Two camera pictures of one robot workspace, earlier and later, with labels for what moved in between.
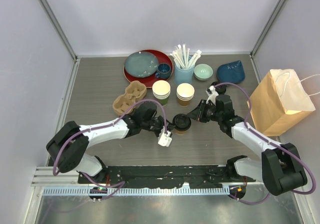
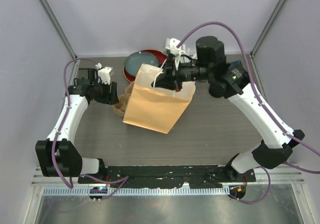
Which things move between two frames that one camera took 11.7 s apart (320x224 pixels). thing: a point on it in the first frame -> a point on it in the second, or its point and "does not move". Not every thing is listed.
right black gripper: [196, 114] -> [169, 78]
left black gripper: [160, 118] -> [110, 98]
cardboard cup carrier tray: [134, 91] does not move
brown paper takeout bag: [279, 101] -> [155, 109]
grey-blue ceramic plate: [142, 64] does not move
